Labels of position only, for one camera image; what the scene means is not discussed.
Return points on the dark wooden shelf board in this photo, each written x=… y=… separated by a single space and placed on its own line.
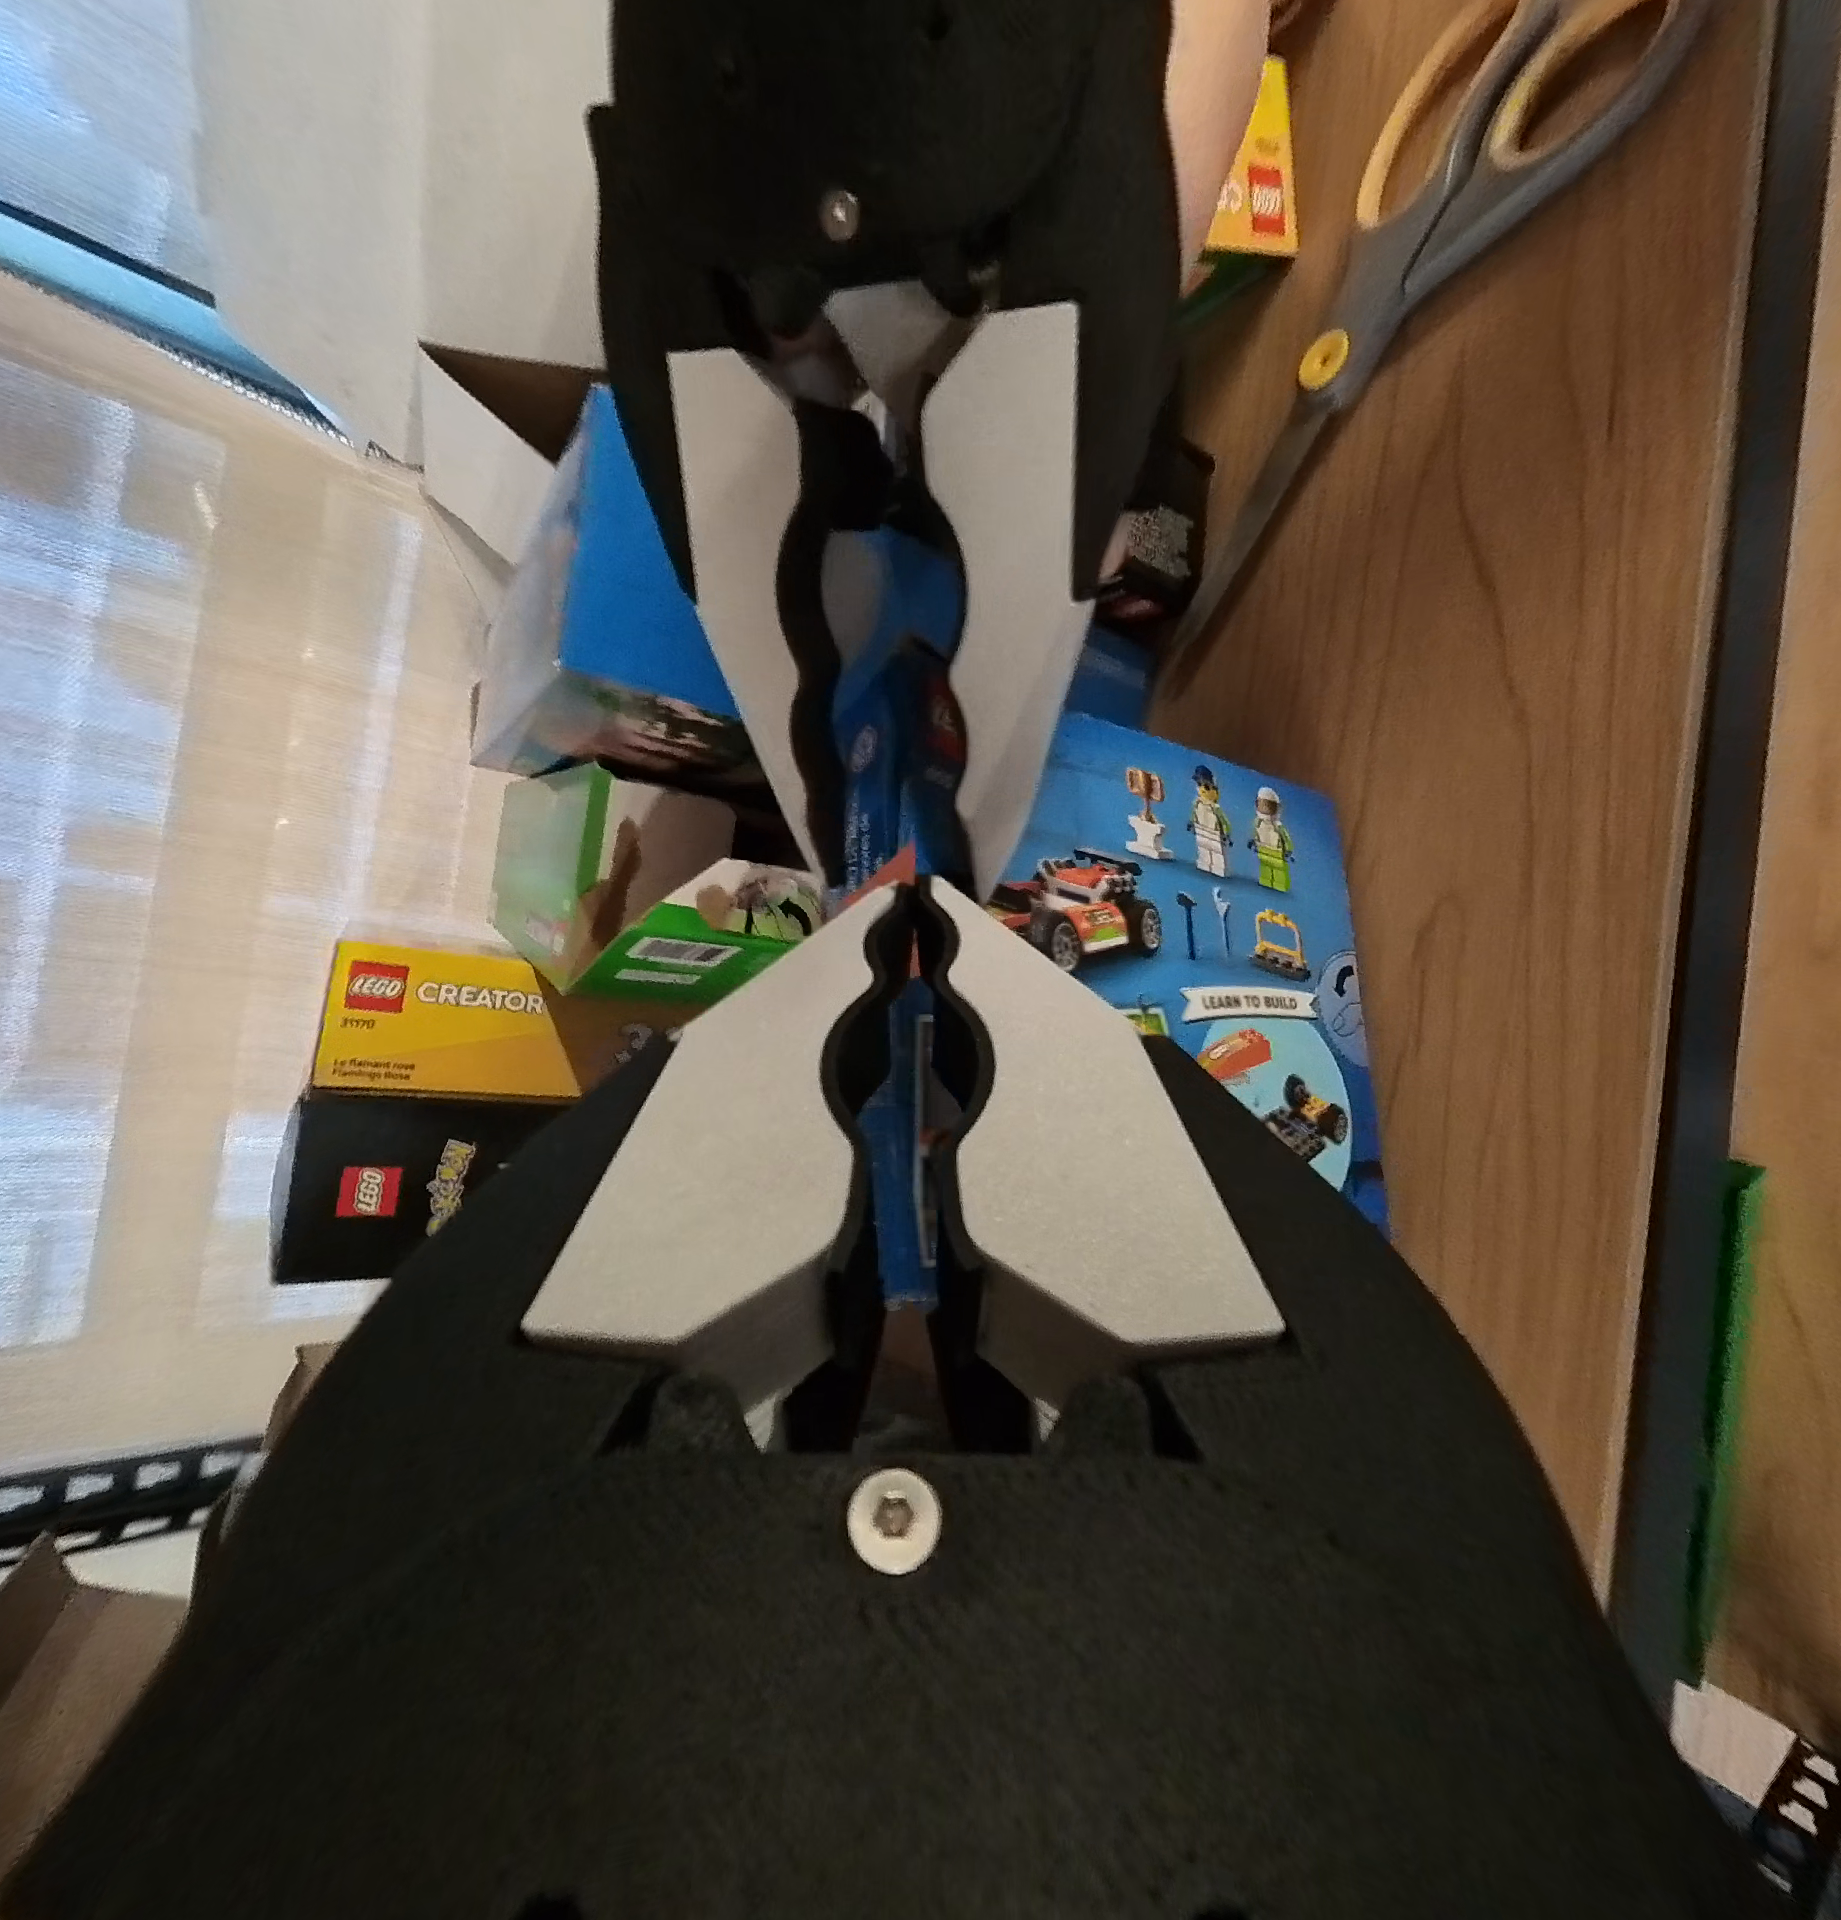
x=1490 y=841

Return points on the dark blue toy box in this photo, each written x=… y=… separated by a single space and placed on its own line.
x=397 y=1185

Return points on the yellow toy box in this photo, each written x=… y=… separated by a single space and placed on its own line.
x=458 y=1020
x=1256 y=165

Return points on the small black toy box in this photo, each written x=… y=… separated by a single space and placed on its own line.
x=1161 y=555

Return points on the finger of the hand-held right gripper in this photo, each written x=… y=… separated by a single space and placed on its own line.
x=756 y=541
x=1016 y=511

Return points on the grey yellow scissors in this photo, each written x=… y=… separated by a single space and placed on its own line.
x=1400 y=256

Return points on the translucent plastic sheet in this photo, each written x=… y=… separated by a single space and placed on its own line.
x=173 y=901

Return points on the green plastic bin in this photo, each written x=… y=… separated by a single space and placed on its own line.
x=1726 y=1410

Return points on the large blue toy box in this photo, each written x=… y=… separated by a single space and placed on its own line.
x=605 y=600

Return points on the green white toy box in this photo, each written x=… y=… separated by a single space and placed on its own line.
x=576 y=856

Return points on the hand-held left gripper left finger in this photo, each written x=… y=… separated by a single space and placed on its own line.
x=696 y=1201

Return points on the black metal rack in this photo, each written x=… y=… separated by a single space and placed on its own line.
x=1715 y=901

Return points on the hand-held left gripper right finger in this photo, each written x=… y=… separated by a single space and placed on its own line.
x=1116 y=1201

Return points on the small blue toy box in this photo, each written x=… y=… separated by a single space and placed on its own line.
x=1220 y=960

